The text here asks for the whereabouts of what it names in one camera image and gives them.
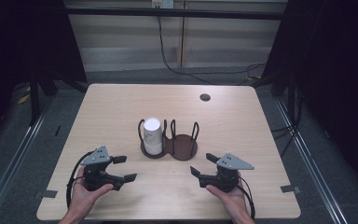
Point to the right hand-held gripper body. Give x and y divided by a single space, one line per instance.
230 163

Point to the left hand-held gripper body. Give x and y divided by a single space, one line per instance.
98 157

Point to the person's right hand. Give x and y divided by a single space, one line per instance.
230 200

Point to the person's left hand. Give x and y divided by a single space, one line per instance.
84 197

